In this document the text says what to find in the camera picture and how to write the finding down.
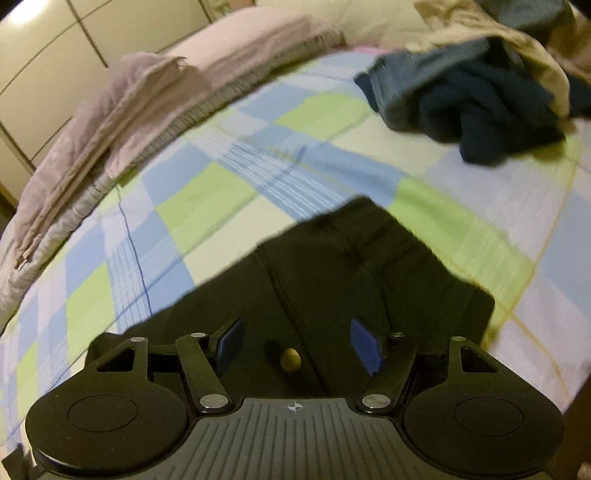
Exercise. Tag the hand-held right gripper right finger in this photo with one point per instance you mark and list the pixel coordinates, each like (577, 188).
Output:
(364, 344)

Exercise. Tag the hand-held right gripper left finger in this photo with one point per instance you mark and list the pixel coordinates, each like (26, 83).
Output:
(230, 344)

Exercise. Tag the black pants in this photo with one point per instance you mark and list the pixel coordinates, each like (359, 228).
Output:
(323, 258)

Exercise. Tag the checkered bed sheet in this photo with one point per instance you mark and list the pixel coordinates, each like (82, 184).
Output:
(207, 194)

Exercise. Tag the grey striped pillow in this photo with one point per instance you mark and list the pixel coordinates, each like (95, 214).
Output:
(81, 205)

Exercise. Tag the grey-blue garment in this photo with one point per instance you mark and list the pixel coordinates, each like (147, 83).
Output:
(397, 87)

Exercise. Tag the navy blue garment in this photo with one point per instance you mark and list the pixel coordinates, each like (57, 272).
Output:
(494, 115)

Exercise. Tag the lilac folded blanket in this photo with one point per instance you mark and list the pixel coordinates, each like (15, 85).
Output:
(138, 92)

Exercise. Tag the cream pillow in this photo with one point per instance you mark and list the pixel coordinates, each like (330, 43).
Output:
(332, 18)

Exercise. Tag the cream wardrobe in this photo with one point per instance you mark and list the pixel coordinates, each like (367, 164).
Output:
(46, 69)

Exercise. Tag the beige garment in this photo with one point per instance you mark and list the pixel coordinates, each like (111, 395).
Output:
(545, 50)

